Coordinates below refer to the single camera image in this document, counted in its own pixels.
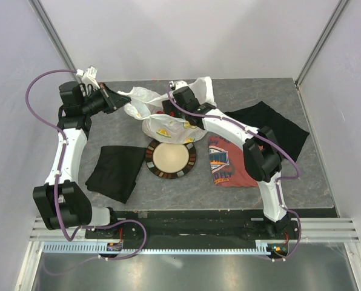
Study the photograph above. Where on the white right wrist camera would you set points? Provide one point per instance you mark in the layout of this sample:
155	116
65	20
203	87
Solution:
175	85

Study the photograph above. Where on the round brown patterned plate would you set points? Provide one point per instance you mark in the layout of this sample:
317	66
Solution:
170	161

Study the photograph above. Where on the aluminium frame post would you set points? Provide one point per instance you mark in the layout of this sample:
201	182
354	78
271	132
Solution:
47	24
322	40

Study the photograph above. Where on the aluminium frame post left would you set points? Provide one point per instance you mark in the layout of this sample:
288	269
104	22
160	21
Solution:
47	24

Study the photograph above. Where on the aluminium frame post right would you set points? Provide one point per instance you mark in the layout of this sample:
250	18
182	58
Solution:
322	40

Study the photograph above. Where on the red printed t-shirt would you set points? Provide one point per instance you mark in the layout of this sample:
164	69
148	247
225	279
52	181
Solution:
227	164

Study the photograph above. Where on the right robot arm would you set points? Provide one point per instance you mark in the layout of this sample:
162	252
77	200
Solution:
261	154

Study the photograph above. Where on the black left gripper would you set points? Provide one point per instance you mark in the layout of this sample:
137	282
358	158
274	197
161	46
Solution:
112	100

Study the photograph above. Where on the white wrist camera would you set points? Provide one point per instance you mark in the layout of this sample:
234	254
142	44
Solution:
88	77
175	85

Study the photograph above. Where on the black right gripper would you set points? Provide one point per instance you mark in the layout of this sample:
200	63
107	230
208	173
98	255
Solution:
169	105

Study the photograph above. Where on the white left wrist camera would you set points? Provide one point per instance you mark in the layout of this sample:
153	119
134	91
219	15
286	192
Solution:
88	77

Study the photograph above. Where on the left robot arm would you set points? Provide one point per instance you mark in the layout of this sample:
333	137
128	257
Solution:
60	200

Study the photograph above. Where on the white slotted cable duct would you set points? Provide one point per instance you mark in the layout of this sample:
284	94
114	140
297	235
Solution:
107	248

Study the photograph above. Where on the black folded cloth right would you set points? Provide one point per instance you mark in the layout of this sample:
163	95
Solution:
290	137

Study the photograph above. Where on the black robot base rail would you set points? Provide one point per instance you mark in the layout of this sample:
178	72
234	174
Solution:
239	225

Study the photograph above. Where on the white plastic bag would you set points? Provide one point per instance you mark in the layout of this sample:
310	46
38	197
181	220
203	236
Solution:
164	128

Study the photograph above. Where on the black folded cloth left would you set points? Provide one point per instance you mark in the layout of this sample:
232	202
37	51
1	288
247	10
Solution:
116	171

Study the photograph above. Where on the black folded cloth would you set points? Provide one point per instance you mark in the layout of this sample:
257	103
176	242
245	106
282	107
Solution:
290	137
116	171

